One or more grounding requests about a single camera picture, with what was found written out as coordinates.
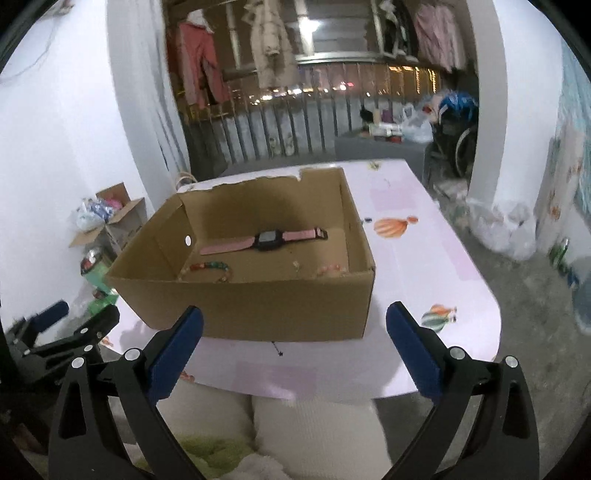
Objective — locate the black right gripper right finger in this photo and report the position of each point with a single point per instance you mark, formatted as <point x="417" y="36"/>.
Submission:
<point x="503" y="442"/>

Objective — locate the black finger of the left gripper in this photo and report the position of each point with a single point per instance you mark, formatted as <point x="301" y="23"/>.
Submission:
<point x="63" y="351"/>

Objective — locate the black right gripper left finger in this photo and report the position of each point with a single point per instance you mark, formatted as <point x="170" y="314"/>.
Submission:
<point x="84" y="440"/>

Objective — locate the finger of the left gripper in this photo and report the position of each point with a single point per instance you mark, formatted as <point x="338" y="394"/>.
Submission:
<point x="46" y="316"/>

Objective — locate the pink strap digital watch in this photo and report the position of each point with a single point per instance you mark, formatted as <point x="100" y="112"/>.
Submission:
<point x="266" y="241"/>

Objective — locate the small open cardboard box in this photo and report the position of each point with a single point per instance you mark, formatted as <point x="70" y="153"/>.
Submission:
<point x="109" y="219"/>

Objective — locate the brown cardboard box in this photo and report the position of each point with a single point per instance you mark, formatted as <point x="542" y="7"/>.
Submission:
<point x="311" y="291"/>

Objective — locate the pink balloon pattern tablecloth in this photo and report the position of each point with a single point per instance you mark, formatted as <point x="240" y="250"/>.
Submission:
<point x="419" y="261"/>

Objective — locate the metal balcony railing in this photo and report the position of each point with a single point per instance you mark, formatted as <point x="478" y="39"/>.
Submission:
<point x="306" y="118"/>

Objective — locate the hanging pink coat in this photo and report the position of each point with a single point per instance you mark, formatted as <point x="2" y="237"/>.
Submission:
<point x="200" y="71"/>

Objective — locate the wheelchair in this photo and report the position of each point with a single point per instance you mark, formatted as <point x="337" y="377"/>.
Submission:
<point x="456" y="129"/>

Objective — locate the grey low cabinet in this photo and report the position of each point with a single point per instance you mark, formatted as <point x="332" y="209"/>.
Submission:
<point x="352" y="146"/>

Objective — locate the hanging beige coat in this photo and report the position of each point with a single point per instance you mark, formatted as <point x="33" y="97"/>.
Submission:
<point x="273" y="56"/>

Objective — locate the white plastic bag on cabinet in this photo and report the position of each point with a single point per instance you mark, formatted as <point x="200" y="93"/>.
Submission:
<point x="416" y="125"/>

